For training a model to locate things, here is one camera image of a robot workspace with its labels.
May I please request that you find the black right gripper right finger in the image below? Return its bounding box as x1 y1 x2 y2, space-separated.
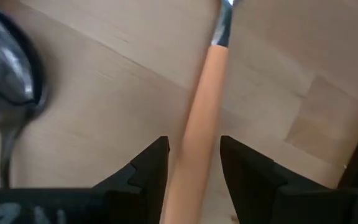
219 135 358 224

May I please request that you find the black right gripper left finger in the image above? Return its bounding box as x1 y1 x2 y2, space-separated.
0 135 171 224

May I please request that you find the fork with orange handle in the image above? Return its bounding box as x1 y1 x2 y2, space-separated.
161 0 241 224

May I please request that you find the dark metal spoon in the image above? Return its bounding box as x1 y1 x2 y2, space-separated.
0 0 52 189

